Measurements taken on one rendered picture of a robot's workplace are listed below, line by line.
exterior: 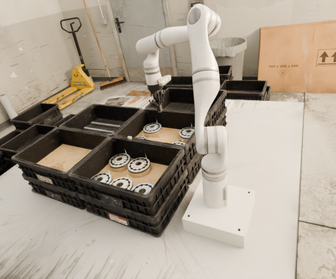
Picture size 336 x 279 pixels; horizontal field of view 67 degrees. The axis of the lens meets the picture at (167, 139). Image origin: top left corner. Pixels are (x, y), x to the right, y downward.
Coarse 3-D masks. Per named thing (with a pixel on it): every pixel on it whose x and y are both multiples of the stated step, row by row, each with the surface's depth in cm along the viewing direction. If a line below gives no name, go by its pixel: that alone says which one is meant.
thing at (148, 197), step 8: (104, 144) 118; (152, 144) 111; (160, 144) 110; (96, 152) 114; (176, 160) 99; (168, 168) 95; (72, 176) 101; (80, 176) 100; (168, 176) 95; (88, 184) 98; (96, 184) 95; (104, 184) 94; (160, 184) 90; (112, 192) 93; (120, 192) 90; (128, 192) 88; (136, 192) 87; (152, 192) 86; (144, 200) 86
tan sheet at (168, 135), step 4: (164, 128) 141; (168, 128) 140; (172, 128) 140; (140, 132) 142; (164, 132) 137; (168, 132) 137; (172, 132) 136; (176, 132) 136; (136, 136) 139; (144, 136) 137; (156, 136) 135; (160, 136) 135; (164, 136) 134; (168, 136) 134; (172, 136) 133; (176, 136) 132; (152, 140) 133; (156, 140) 132; (160, 140) 132; (164, 140) 131; (168, 140) 130; (172, 140) 130; (176, 140) 129
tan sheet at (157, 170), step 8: (104, 168) 119; (152, 168) 113; (160, 168) 112; (112, 176) 113; (120, 176) 112; (128, 176) 111; (144, 176) 109; (152, 176) 108; (160, 176) 108; (136, 184) 106; (152, 184) 104
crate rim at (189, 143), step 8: (176, 112) 134; (184, 112) 132; (192, 112) 130; (208, 120) 125; (120, 128) 128; (120, 136) 122; (192, 136) 111; (168, 144) 109; (176, 144) 108; (184, 144) 107
